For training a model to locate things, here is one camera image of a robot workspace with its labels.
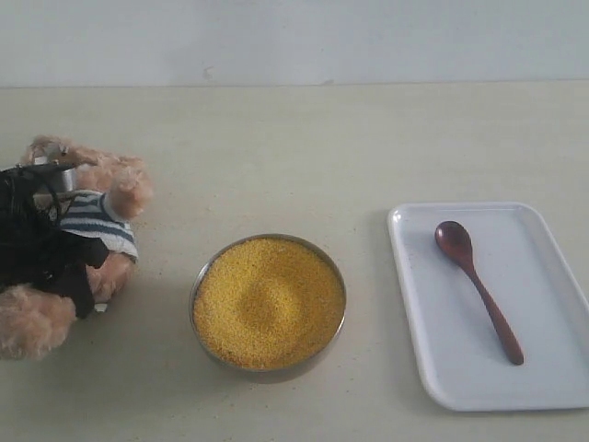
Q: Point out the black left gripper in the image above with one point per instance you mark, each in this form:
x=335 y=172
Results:
x=30 y=210

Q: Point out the tan teddy bear striped shirt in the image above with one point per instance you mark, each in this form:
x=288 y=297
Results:
x=111 y=191

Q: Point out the dark brown wooden spoon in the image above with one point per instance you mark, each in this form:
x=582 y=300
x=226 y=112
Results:
x=454 y=241

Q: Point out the steel bowl of yellow millet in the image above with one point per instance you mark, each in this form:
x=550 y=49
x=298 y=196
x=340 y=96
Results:
x=268 y=307

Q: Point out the white rectangular plastic tray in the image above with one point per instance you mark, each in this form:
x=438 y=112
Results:
x=459 y=357

